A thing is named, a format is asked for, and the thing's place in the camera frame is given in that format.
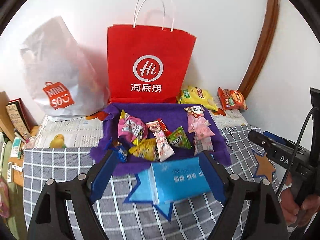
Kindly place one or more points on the small white pink packet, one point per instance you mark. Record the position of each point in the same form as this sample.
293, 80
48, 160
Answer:
202, 146

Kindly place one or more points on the large yellow snack bag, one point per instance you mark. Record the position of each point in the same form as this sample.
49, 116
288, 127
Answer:
197, 96

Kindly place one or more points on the pink plastic bag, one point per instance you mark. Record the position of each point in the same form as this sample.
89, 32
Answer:
3, 200

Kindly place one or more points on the white remote control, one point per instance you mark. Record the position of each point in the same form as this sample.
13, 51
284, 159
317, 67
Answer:
9, 172

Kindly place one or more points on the small blue snack packet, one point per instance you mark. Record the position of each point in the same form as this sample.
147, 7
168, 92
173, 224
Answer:
121, 154

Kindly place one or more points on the panda print snack packet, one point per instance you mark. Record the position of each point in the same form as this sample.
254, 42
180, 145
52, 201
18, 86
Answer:
195, 112

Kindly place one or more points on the red paper bag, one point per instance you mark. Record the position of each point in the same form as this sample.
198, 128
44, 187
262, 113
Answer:
147, 60

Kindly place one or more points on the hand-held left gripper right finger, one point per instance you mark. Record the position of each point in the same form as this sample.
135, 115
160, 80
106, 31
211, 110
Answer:
212, 175

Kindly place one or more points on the white bear print packet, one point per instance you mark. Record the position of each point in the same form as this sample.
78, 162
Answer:
160, 142

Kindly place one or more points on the pink purple snack packet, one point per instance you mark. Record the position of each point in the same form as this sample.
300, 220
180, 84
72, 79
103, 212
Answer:
131, 127

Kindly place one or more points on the red snack packet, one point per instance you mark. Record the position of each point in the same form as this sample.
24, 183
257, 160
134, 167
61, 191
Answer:
165, 127

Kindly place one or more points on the brown wooden door frame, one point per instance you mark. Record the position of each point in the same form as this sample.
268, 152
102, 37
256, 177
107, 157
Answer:
262, 42

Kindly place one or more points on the purple cloth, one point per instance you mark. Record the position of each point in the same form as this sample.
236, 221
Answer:
220, 145

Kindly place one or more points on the blue tissue box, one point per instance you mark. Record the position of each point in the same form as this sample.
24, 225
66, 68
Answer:
180, 180

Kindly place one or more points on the orange snack bag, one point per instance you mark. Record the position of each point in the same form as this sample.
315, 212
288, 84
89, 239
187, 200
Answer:
231, 99

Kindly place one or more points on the yellow triangular snack packet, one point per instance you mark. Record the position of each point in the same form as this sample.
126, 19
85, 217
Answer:
145, 151

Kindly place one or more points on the person's right hand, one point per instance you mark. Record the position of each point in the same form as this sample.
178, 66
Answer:
290, 210

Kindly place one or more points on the teal white box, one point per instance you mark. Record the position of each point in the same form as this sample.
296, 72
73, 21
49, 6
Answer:
17, 146

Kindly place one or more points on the patterned book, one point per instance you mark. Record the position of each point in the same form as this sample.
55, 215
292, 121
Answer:
17, 115

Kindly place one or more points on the green blanket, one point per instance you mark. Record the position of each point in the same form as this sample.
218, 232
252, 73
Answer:
15, 205

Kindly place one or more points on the wooden headboard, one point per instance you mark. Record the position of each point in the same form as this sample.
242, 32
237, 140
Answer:
5, 115

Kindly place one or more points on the grey checked tablecloth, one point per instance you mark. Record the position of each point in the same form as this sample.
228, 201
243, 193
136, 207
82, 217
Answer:
125, 217

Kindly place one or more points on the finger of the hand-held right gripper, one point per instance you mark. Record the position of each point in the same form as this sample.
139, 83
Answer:
272, 137
260, 141

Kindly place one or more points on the wooden bedside table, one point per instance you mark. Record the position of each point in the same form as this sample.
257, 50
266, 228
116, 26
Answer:
18, 177

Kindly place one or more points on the green triangular snack packet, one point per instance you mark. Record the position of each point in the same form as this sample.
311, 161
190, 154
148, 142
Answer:
179, 140

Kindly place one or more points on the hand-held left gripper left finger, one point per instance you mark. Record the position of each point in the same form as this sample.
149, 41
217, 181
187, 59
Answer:
105, 175

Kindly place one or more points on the white plastic bag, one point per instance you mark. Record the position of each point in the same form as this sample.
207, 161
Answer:
65, 80

